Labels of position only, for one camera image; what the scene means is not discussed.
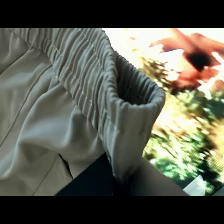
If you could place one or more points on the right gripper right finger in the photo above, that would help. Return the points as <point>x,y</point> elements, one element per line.
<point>153,181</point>

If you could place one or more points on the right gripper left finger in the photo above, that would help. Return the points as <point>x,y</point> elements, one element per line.
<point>90,180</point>

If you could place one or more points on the brown trousers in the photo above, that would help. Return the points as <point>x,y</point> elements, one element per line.
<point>50,110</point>

